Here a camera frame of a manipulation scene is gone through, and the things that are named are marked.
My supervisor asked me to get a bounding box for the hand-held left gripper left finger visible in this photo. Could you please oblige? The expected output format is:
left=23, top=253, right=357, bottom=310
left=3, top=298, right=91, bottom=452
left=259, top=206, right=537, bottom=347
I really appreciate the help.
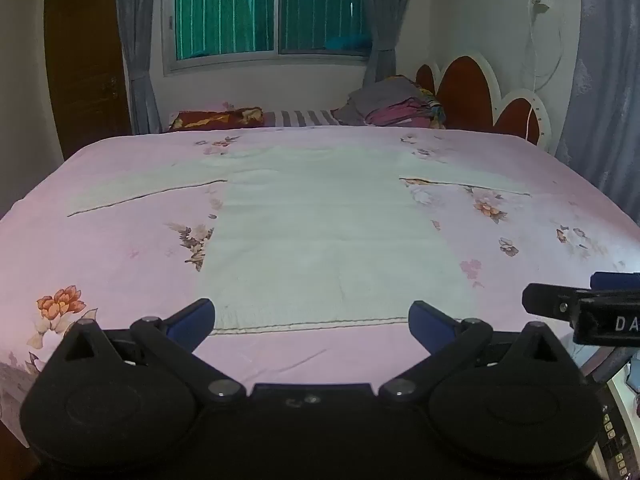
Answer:
left=45, top=298, right=246, bottom=403

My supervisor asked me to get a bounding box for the red and white headboard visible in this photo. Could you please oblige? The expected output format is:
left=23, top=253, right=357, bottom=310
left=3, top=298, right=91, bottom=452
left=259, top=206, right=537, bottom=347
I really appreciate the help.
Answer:
left=415, top=51, right=552, bottom=153

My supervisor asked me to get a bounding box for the appliance with button panel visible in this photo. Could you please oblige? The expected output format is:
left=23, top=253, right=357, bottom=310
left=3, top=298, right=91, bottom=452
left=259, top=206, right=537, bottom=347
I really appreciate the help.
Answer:
left=580, top=345, right=640, bottom=480

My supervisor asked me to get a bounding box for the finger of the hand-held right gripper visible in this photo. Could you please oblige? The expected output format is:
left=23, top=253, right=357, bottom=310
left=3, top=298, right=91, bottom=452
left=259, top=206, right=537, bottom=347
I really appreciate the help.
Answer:
left=590, top=271, right=640, bottom=291
left=522, top=283, right=582, bottom=319

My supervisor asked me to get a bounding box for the pink floral bed sheet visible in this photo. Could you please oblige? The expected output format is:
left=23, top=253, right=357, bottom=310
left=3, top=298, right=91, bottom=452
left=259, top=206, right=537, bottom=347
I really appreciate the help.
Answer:
left=0, top=127, right=640, bottom=448

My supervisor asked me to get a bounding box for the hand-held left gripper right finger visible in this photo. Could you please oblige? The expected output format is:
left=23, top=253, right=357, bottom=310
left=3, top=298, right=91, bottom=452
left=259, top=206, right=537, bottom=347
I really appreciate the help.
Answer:
left=380, top=301, right=581, bottom=403

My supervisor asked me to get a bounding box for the white cable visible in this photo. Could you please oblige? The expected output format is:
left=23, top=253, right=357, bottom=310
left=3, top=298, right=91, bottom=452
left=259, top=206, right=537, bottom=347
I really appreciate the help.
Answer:
left=522, top=7, right=563, bottom=141

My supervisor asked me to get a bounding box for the pale long-sleeved shirt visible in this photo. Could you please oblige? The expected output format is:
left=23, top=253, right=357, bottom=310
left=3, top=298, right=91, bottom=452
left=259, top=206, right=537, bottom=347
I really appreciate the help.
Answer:
left=66, top=147, right=533, bottom=335

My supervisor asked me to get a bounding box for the brown wooden door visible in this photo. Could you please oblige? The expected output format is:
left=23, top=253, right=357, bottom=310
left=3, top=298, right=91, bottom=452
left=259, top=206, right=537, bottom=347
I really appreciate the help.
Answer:
left=45, top=0, right=131, bottom=158

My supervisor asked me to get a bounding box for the pile of folded clothes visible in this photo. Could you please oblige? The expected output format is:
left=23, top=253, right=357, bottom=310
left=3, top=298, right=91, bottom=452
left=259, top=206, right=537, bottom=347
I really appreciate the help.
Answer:
left=332, top=75, right=447, bottom=130

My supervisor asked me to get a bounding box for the window with green panes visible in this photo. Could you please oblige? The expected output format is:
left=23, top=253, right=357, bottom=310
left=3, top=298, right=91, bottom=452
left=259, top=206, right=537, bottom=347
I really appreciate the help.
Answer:
left=167, top=0, right=373, bottom=73

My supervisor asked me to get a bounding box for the striped pillow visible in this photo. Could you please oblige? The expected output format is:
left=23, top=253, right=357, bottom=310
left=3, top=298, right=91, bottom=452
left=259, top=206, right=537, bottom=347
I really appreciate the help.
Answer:
left=262, top=109, right=341, bottom=127

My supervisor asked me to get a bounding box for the grey curtain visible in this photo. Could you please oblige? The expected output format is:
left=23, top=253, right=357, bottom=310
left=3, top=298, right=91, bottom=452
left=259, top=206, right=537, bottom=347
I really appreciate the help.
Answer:
left=362, top=0, right=421, bottom=86
left=116, top=0, right=162, bottom=135

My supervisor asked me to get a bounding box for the red floral pillow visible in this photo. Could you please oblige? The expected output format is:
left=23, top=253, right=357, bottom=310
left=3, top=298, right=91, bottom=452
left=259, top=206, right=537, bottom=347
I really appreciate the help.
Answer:
left=169, top=106, right=265, bottom=132

